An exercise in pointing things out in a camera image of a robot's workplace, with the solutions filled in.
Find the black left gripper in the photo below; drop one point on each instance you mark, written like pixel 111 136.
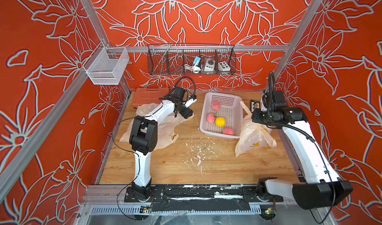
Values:
pixel 187 112

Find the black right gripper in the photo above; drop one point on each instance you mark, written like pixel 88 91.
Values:
pixel 255 114

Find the banana print plastic bag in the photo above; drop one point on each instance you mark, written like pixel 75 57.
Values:
pixel 253 135

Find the pink peach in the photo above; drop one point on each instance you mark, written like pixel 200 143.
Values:
pixel 228 131
pixel 210 118
pixel 216 106

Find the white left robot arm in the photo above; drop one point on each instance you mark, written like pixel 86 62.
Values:
pixel 144 137

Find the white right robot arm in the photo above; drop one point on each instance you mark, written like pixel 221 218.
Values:
pixel 322 186

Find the yellow lemon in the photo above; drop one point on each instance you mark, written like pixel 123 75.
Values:
pixel 220 122

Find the pink perforated plastic basket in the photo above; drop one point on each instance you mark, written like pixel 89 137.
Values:
pixel 230 109

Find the white round-dial device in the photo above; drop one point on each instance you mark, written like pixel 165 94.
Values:
pixel 209 65

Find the blue white small box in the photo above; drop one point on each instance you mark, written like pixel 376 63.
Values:
pixel 196 61

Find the white button box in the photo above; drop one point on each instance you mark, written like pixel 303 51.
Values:
pixel 224 67

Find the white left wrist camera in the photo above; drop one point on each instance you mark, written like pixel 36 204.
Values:
pixel 190 101

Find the black wire wall basket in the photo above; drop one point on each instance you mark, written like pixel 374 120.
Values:
pixel 173 59

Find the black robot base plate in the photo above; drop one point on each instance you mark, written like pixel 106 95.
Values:
pixel 201 199

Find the white mesh wall basket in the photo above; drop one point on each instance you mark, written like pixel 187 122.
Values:
pixel 106 65

